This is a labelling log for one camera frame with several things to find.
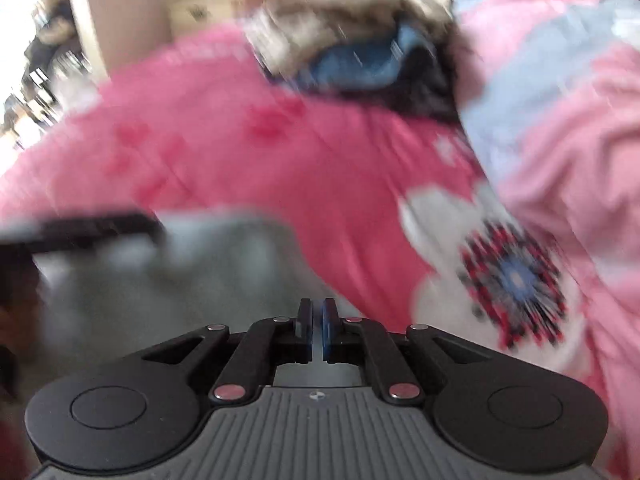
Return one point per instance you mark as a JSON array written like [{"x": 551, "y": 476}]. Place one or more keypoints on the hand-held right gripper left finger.
[{"x": 304, "y": 327}]

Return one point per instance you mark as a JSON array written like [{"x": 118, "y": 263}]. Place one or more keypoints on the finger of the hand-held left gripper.
[{"x": 100, "y": 232}]

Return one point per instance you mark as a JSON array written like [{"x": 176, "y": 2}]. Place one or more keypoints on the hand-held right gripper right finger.
[{"x": 327, "y": 327}]

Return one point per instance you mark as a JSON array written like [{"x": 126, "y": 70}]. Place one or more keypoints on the grey sweatpants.
[{"x": 200, "y": 270}]

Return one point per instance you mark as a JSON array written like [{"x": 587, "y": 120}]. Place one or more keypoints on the red floral fleece blanket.
[{"x": 250, "y": 150}]

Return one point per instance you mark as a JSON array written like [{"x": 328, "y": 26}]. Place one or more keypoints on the wheelchair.
[{"x": 55, "y": 55}]

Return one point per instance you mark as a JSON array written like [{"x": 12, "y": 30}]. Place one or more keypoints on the cream nightstand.
[{"x": 205, "y": 10}]

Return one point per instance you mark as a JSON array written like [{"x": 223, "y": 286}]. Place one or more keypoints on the dark plaid shirt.
[{"x": 430, "y": 95}]

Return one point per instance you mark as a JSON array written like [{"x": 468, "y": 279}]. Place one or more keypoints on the blue jeans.
[{"x": 365, "y": 60}]

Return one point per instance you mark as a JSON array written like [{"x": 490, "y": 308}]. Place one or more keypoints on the beige pants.
[{"x": 300, "y": 30}]

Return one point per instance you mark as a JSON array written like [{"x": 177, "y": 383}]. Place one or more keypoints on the pink grey floral quilt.
[{"x": 560, "y": 100}]

